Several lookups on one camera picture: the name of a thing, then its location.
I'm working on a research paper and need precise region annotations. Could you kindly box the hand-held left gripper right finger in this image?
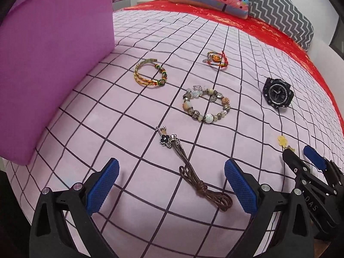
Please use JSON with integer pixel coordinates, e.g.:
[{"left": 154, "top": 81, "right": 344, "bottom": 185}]
[{"left": 224, "top": 158, "right": 315, "bottom": 258}]

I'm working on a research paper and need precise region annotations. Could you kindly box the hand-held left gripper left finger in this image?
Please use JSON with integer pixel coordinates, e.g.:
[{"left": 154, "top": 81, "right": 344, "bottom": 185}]
[{"left": 29, "top": 158, "right": 120, "bottom": 258}]

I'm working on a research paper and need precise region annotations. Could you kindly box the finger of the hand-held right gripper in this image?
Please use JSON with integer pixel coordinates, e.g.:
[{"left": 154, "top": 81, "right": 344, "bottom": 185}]
[
  {"left": 304, "top": 145, "right": 344, "bottom": 194},
  {"left": 283, "top": 149, "right": 331, "bottom": 198}
]

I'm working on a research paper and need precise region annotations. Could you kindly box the yellow flower charm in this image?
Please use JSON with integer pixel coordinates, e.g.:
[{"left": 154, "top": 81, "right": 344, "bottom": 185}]
[{"left": 278, "top": 137, "right": 296, "bottom": 152}]

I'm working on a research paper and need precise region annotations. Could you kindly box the black wrist watch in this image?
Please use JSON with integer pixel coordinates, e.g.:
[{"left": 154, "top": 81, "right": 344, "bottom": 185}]
[{"left": 262, "top": 77, "right": 295, "bottom": 110}]

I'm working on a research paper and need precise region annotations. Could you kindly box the mixed stone bead bracelet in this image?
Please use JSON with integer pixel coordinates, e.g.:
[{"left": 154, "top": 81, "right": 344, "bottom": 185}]
[{"left": 182, "top": 84, "right": 232, "bottom": 124}]

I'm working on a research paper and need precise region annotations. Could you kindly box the brown cord black flower necklace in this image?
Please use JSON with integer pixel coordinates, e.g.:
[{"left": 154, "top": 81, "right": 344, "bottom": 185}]
[{"left": 157, "top": 125, "right": 233, "bottom": 212}]

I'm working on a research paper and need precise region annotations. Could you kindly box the yellow braided beaded bracelet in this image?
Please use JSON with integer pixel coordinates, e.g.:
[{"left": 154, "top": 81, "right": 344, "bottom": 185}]
[{"left": 134, "top": 57, "right": 168, "bottom": 88}]

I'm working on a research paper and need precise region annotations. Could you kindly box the red string gold charm bracelet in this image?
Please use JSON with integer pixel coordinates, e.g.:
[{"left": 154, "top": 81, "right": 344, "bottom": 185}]
[{"left": 203, "top": 51, "right": 229, "bottom": 69}]

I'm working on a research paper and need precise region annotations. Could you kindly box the purple plastic basin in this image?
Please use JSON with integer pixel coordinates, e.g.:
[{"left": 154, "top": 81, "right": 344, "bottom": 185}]
[{"left": 0, "top": 0, "right": 115, "bottom": 166}]

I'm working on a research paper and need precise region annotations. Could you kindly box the red patterned bedsheet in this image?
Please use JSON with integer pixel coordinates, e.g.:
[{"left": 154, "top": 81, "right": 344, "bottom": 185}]
[{"left": 120, "top": 0, "right": 344, "bottom": 132}]

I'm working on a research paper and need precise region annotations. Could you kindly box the pink checked blanket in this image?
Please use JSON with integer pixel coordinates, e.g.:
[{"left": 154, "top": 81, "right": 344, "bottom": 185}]
[{"left": 5, "top": 11, "right": 344, "bottom": 258}]

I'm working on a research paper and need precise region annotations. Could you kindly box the dark window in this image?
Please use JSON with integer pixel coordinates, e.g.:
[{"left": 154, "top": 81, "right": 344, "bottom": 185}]
[{"left": 330, "top": 13, "right": 344, "bottom": 60}]

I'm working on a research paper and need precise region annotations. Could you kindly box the grey chevron pillow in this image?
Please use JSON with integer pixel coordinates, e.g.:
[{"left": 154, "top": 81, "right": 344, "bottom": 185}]
[{"left": 243, "top": 0, "right": 314, "bottom": 51}]

